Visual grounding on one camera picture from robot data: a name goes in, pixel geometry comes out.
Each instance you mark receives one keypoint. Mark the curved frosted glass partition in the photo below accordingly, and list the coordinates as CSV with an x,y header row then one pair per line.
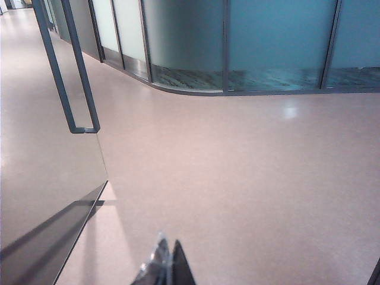
x,y
184,38

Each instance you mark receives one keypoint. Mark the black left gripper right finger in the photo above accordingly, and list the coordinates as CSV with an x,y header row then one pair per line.
x,y
181,270

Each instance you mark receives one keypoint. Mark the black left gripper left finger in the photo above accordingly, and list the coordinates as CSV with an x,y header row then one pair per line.
x,y
158,264

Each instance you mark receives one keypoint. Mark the frameless glass door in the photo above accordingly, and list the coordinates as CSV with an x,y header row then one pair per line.
x,y
35,166

